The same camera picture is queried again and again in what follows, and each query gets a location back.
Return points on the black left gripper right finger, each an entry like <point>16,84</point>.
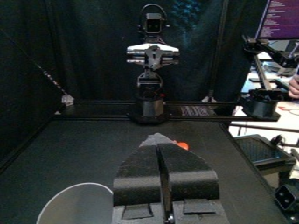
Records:
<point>187,175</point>

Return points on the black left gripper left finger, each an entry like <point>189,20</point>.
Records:
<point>137,175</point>

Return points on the orange toy drumstick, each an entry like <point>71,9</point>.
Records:
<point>183,145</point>

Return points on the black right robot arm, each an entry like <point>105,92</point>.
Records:
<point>151,108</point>

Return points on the person's bare hand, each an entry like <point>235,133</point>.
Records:
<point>294,87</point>

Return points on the striped label sticker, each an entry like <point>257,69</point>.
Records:
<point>194,110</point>

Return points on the black mesh crate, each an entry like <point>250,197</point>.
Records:
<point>261,151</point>

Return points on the white corner clamp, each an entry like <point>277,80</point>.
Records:
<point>69,100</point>

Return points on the black box with sockets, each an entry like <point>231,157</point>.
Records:
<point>287,197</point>

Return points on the purple computer monitor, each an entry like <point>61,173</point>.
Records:
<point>281,19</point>

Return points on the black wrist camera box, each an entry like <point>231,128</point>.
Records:
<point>154,23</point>

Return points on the black frame post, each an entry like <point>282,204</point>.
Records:
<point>218,49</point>

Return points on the black frame rail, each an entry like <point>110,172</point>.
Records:
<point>101,109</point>

